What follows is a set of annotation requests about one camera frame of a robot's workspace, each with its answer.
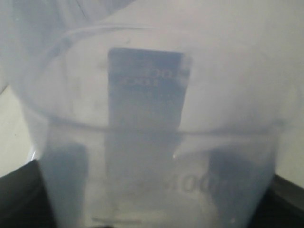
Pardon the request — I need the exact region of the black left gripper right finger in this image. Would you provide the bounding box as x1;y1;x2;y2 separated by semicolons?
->
251;175;304;228

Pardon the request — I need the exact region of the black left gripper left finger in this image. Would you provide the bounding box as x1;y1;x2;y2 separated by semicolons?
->
0;160;56;228

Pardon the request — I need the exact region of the clear plastic tall container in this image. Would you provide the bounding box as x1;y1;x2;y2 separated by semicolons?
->
0;0;304;228

